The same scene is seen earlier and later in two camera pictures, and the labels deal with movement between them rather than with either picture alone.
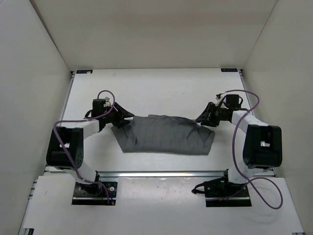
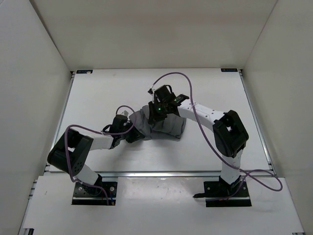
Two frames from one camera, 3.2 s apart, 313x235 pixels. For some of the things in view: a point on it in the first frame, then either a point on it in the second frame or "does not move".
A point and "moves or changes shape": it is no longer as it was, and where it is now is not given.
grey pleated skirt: [164, 134] moves or changes shape
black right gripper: [206, 118] → [153, 117]
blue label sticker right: [229, 70] does not move
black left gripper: [121, 114] → [135, 136]
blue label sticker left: [84, 71] does not move
